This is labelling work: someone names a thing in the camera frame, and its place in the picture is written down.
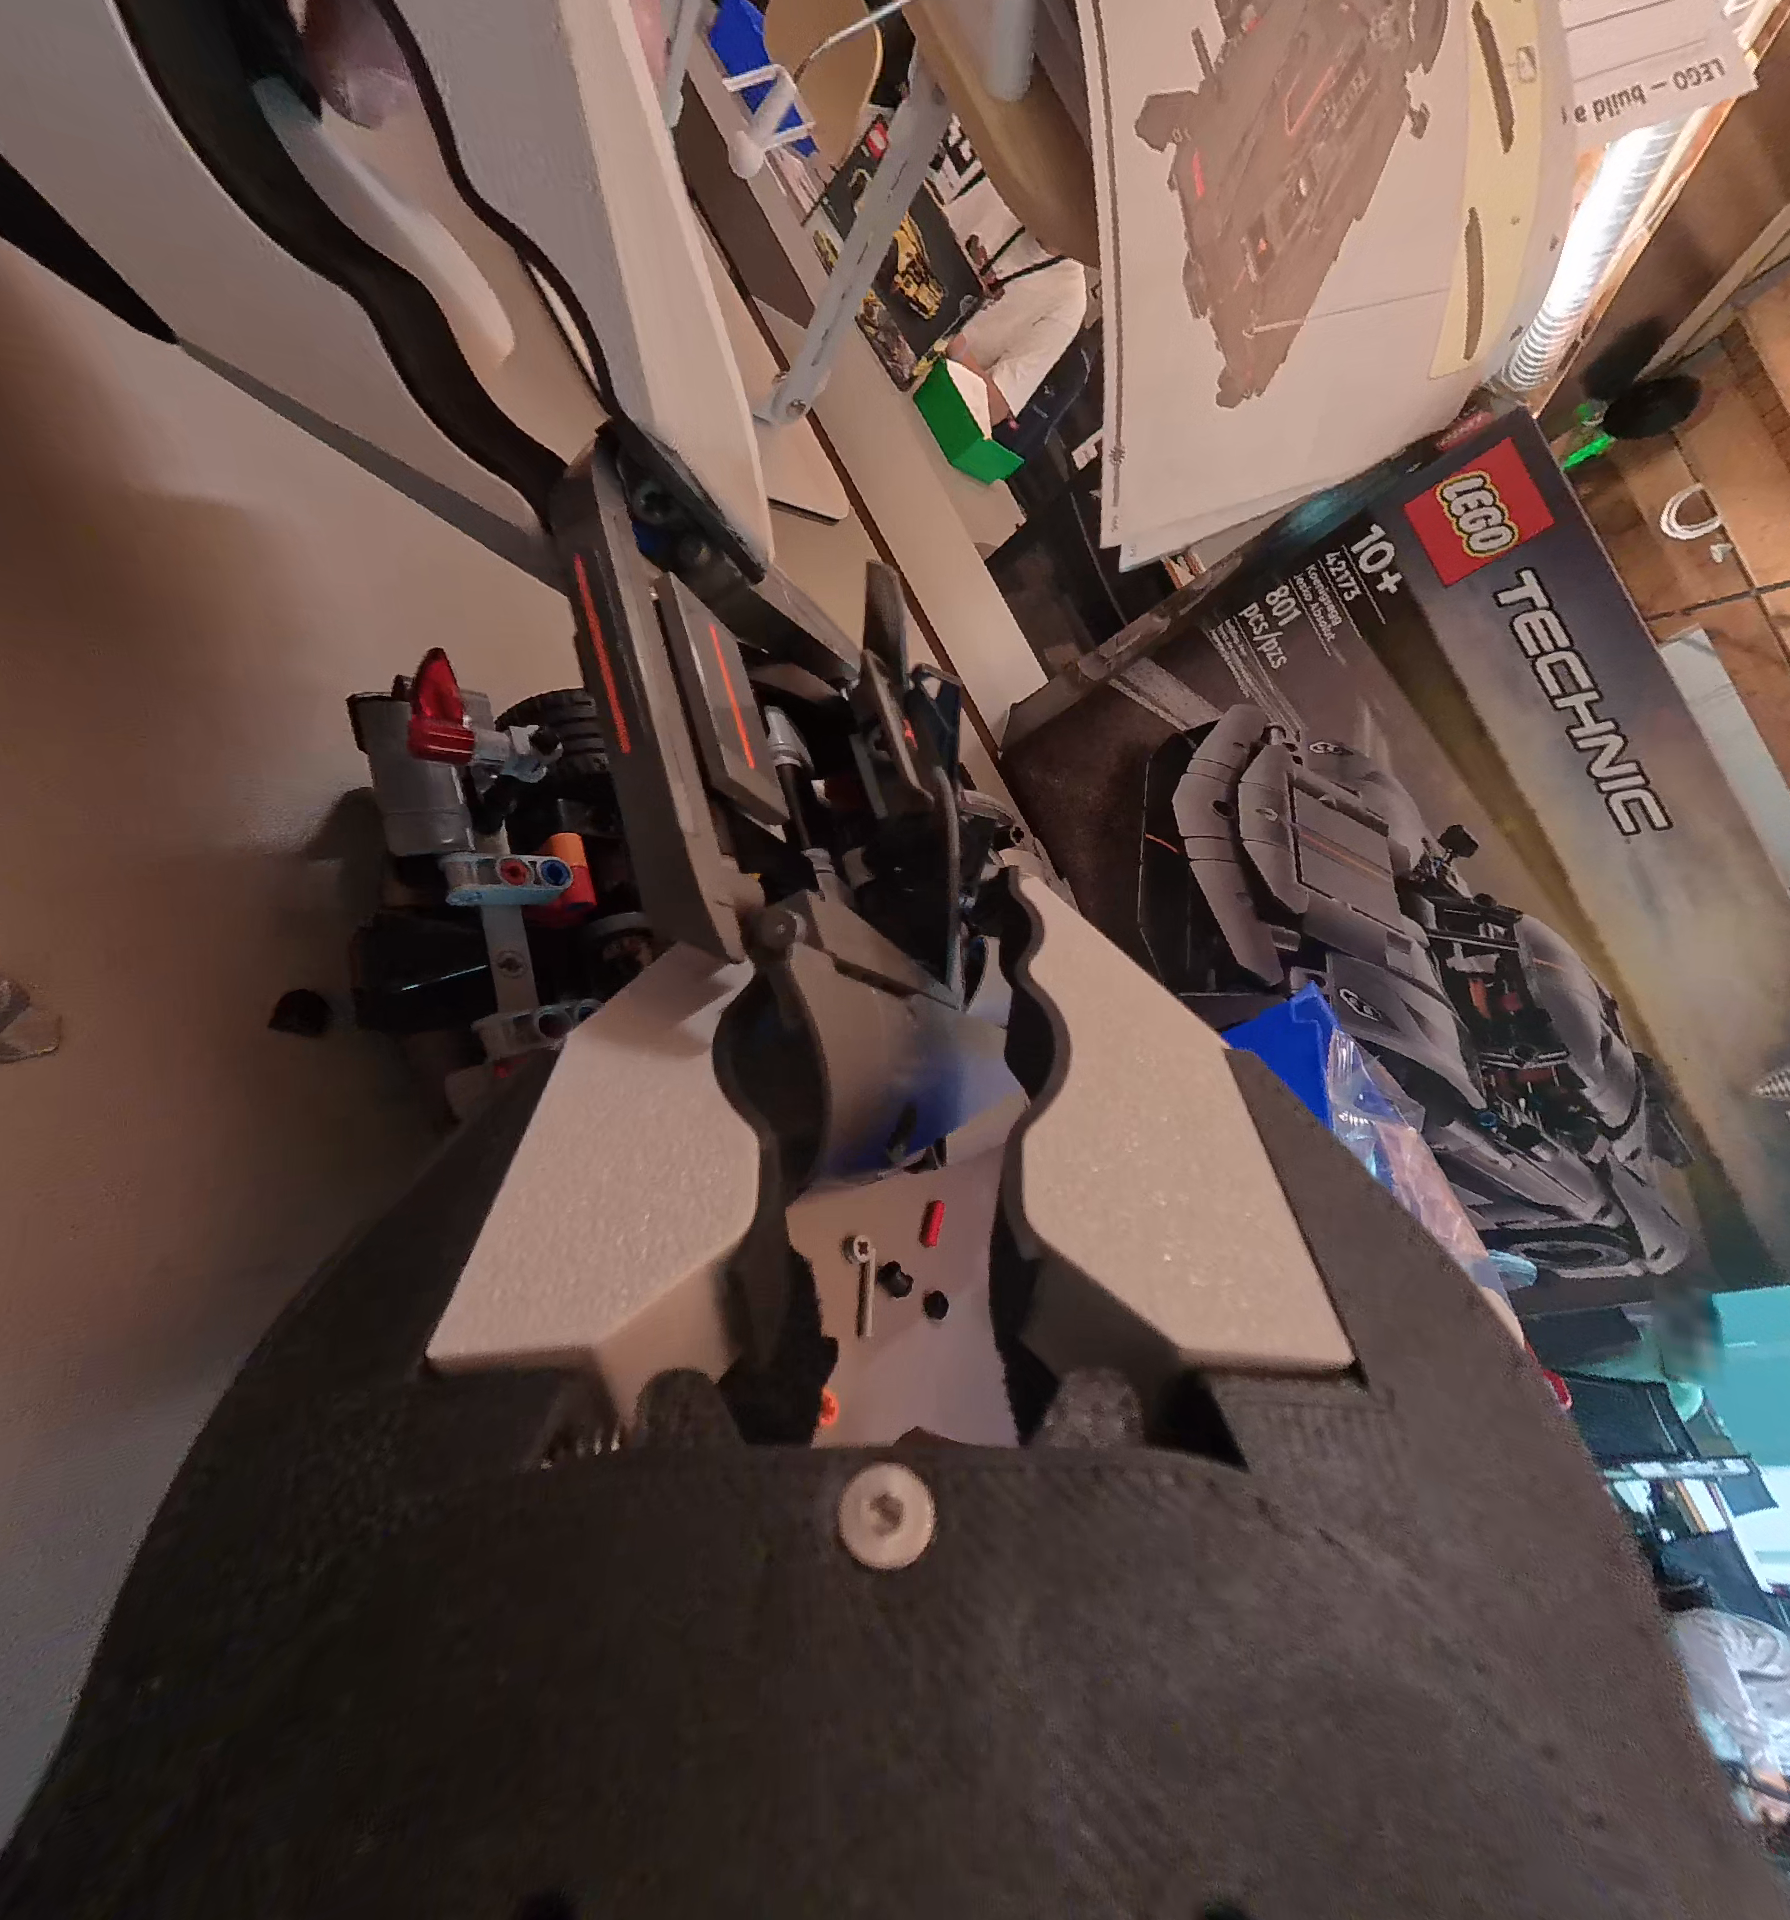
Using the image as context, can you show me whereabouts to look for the person's left hand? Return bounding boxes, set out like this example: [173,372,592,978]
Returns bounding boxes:
[310,0,421,126]

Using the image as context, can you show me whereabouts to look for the printed white note sheet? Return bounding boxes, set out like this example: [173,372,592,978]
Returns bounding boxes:
[1555,0,1760,122]

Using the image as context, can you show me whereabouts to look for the partly built lego car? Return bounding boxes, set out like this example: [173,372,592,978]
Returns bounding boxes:
[346,563,1053,1188]

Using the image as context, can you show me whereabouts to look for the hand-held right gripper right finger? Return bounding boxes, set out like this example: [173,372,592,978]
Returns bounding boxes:
[986,872,1359,1442]

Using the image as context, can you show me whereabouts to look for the white instruction booklet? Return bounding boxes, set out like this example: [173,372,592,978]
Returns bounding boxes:
[1074,0,1579,572]

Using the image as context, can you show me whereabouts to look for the green plastic bin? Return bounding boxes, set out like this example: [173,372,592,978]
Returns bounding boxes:
[910,361,1020,485]

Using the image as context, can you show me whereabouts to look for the black box with yellow car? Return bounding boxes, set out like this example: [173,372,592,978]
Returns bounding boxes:
[813,111,990,377]

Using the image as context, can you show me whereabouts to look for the white ribbed duct hose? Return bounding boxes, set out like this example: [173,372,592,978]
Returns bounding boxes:
[1529,111,1695,396]

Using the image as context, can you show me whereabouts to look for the dark lego set box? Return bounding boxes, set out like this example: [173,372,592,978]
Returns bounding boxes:
[1000,397,1790,1322]

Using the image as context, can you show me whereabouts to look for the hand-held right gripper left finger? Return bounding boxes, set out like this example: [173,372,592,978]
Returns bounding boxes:
[422,945,837,1434]

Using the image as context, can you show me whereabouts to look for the black round ceiling device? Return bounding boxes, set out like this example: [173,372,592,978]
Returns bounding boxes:
[1577,372,1708,444]

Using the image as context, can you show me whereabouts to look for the clear plastic parts bags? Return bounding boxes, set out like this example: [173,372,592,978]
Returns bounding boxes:
[1323,1027,1549,1276]

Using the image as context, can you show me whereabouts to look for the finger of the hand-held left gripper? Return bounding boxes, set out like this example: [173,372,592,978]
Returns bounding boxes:
[0,0,582,588]
[378,0,779,561]

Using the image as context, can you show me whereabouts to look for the grey lego door panel assembly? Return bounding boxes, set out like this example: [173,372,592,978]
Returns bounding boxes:
[543,421,792,970]

